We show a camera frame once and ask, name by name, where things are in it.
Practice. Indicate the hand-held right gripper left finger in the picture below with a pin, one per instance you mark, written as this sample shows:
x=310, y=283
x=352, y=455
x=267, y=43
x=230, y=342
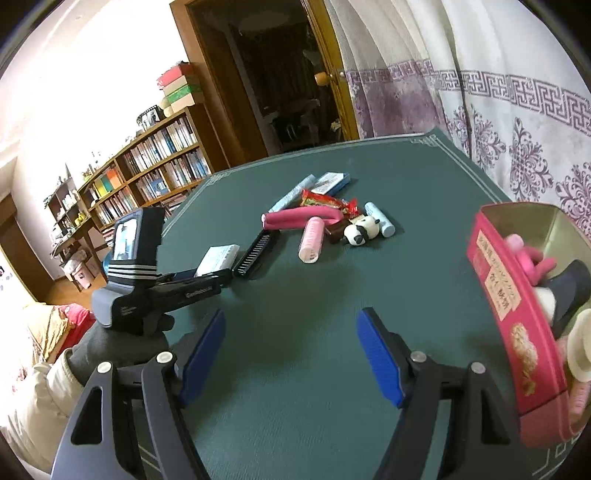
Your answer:
x=203, y=355

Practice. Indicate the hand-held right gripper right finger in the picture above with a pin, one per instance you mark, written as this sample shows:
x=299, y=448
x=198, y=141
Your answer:
x=378, y=355

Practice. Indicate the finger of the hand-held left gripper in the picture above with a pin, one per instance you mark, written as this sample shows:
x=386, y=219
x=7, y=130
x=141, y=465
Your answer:
x=212, y=278

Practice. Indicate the white tissue packet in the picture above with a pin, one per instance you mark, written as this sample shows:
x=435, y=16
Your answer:
x=217, y=258

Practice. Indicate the pink bendy foam roller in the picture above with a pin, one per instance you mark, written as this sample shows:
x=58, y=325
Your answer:
x=295, y=216

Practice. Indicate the long light blue tube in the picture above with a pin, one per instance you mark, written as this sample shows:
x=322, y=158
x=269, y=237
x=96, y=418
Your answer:
x=291, y=194

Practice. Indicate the panda toy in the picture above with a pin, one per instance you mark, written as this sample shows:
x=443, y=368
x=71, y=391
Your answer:
x=362, y=230

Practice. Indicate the red candy wrapper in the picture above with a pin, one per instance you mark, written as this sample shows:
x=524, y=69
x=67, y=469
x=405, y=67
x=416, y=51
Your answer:
x=323, y=201

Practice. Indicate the short light blue tube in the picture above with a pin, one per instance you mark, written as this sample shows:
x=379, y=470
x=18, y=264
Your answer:
x=381, y=219

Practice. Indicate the pink tin box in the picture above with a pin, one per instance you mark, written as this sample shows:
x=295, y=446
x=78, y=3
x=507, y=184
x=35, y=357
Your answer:
x=503, y=295

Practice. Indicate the pink comb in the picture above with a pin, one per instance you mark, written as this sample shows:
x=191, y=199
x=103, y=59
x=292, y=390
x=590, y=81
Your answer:
x=531, y=265

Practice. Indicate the white tape roll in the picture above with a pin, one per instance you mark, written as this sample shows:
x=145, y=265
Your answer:
x=579, y=346

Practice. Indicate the person's left hand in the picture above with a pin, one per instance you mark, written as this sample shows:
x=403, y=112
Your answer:
x=120, y=346

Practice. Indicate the black comb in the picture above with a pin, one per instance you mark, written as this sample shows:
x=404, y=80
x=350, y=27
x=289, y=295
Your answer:
x=256, y=254

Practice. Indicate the green desk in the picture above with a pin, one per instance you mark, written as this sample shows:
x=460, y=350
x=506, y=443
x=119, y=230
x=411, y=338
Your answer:
x=286, y=314

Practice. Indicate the pink yellow printed blanket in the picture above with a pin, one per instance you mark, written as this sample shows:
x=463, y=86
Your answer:
x=51, y=323

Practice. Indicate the small wooden display shelf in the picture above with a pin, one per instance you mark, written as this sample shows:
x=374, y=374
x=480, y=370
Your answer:
x=69, y=203

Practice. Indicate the brown chocolate piece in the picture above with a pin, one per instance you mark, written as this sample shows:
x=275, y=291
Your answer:
x=337, y=229

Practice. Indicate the blue white small box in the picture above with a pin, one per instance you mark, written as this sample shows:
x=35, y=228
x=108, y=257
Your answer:
x=330, y=182

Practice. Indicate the beige box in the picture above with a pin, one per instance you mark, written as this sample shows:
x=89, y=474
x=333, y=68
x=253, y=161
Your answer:
x=187, y=110

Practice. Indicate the green box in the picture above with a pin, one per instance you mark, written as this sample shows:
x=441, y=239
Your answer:
x=184, y=98

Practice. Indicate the black pouch in tin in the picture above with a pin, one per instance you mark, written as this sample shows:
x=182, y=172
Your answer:
x=570, y=286

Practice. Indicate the yellow wooden door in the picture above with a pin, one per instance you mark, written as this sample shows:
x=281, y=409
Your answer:
x=344, y=108

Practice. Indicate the round brass doorknob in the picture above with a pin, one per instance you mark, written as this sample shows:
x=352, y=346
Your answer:
x=323, y=77

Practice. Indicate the white curtain purple pattern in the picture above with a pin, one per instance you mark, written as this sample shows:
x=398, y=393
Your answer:
x=508, y=37

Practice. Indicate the picture frame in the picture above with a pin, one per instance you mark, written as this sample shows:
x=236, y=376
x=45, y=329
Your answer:
x=150, y=116

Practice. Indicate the brown wooden door frame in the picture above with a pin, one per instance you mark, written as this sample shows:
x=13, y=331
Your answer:
x=203, y=92

